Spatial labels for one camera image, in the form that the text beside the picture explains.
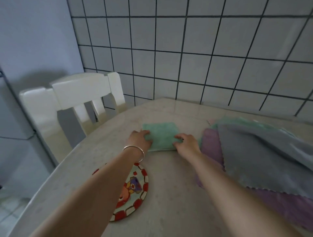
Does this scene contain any person's right hand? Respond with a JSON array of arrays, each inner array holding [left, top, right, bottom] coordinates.
[[173, 133, 202, 159]]

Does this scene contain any person's left hand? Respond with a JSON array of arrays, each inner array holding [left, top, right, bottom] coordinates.
[[126, 130, 153, 153]]

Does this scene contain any green cloth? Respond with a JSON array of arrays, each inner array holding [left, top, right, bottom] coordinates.
[[142, 122, 184, 152]]

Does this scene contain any red-bordered round placemat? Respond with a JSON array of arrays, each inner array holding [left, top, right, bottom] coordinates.
[[92, 162, 149, 222]]

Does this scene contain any pile of cloths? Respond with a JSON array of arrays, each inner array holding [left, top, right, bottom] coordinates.
[[194, 117, 313, 231]]

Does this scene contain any person's right forearm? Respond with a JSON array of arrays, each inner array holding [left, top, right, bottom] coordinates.
[[192, 154, 296, 237]]

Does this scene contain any person's left forearm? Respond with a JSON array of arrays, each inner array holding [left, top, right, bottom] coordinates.
[[29, 149, 145, 237]]

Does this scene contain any white wooden chair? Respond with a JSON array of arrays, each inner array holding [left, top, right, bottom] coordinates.
[[51, 71, 127, 149], [19, 87, 86, 165]]

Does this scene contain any silver bangle bracelet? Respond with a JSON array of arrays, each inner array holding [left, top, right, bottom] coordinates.
[[122, 145, 145, 163]]

